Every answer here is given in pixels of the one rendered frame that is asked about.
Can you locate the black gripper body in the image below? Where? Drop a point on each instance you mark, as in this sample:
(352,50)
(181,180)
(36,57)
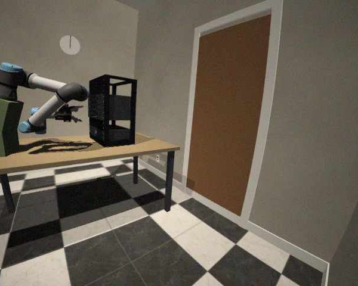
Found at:
(66,116)

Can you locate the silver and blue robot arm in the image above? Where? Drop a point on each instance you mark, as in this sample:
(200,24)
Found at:
(12,76)

